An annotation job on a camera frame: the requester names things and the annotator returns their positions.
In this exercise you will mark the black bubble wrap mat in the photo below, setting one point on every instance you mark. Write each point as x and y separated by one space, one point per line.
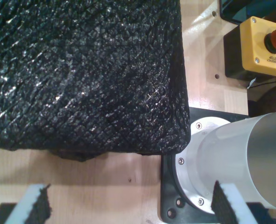
81 70

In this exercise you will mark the yellow emergency stop box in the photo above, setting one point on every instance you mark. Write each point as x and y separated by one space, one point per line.
252 46

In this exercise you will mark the black plastic case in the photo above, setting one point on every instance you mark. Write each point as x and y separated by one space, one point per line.
233 9

